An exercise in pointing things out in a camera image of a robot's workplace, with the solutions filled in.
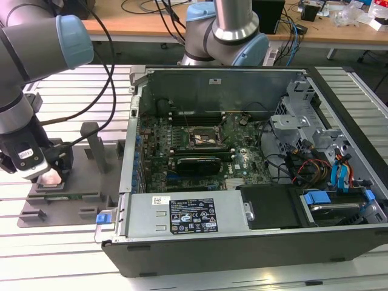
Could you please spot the green RAM stick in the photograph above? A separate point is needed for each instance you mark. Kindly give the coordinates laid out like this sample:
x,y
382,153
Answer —
x,y
62,198

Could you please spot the green motherboard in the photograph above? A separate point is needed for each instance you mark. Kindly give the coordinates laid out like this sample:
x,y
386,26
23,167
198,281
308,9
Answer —
x,y
157,142

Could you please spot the red and white package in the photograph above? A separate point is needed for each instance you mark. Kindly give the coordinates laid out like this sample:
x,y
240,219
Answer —
x,y
379,7

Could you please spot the silver square CPU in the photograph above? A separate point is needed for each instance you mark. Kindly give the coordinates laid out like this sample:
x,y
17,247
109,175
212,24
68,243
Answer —
x,y
51,177

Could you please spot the black open PC case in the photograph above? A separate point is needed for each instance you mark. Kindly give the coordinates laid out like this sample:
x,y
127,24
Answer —
x,y
212,257

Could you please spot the blue plastic latch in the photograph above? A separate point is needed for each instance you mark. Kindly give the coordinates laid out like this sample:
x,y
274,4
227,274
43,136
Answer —
x,y
102,219

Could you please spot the white power strip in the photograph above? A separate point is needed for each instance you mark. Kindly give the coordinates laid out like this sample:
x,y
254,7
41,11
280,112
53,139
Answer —
x,y
271,57

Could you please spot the white and black box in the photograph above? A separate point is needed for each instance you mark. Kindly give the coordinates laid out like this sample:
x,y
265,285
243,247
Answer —
x,y
380,24

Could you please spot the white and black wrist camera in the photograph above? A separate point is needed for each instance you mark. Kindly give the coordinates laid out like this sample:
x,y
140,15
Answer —
x,y
30,169

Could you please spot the grey plastic parts rack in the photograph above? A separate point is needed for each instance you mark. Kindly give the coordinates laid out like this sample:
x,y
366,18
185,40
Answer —
x,y
82,182

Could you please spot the black graphics card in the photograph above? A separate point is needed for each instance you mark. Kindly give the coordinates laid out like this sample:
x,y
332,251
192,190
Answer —
x,y
198,165

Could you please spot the clear plastic bags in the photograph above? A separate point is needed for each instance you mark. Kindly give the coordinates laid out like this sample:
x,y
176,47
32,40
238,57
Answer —
x,y
348,16

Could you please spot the silver chipset heatsink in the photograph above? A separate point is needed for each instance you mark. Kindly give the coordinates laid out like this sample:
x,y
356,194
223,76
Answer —
x,y
235,184

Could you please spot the small black box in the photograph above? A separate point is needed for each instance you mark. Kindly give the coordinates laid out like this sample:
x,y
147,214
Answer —
x,y
310,13

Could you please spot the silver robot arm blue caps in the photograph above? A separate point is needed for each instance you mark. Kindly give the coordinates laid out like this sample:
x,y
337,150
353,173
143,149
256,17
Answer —
x,y
30,45

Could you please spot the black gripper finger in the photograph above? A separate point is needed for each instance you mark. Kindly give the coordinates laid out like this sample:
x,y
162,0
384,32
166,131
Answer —
x,y
7,163
62,157

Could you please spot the silver metal drive cage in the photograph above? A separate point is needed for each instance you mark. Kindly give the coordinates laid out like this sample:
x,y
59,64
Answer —
x,y
288,121

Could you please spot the black RAM slot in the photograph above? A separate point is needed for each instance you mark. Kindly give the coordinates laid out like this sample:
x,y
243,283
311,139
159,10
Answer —
x,y
177,121
225,155
200,149
177,115

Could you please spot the black power adapter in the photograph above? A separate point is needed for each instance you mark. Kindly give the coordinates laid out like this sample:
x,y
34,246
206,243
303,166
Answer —
x,y
301,28

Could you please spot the hard disk in blue carrier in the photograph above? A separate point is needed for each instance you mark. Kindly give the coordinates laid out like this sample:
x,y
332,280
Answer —
x,y
316,197

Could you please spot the CPU socket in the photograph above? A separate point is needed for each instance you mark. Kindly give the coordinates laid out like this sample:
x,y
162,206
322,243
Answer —
x,y
206,132

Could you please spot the grey power supply with label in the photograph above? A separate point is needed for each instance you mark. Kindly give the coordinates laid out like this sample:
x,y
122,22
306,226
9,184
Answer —
x,y
145,215

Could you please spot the round coin cell battery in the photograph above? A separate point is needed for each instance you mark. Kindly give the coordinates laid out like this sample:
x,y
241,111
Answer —
x,y
243,122

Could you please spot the wooden desk white frame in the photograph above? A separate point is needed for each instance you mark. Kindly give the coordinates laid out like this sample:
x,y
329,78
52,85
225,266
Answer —
x,y
333,33

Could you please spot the black plastic bay cover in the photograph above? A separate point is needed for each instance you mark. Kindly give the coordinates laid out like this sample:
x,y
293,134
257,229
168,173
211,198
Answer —
x,y
272,206

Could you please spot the thin metal locking lever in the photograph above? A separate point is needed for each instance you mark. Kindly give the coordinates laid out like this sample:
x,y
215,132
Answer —
x,y
186,119

